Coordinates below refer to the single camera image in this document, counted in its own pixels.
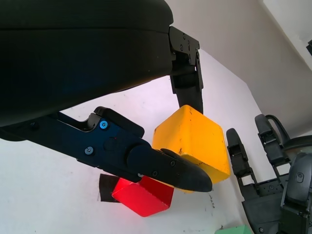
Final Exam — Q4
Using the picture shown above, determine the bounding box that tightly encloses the yellow cube block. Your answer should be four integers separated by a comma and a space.
152, 104, 231, 195

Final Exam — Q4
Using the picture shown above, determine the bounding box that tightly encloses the green cube block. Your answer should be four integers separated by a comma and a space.
214, 224, 254, 234

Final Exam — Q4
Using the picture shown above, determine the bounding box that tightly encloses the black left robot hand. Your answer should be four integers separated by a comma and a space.
0, 0, 213, 193

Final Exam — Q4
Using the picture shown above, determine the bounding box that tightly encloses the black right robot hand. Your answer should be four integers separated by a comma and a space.
226, 114, 312, 234

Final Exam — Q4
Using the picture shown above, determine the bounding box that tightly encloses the red cube block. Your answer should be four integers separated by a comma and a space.
111, 175, 175, 218

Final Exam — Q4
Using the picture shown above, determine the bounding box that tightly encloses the black tape strip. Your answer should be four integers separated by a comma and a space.
97, 173, 121, 202

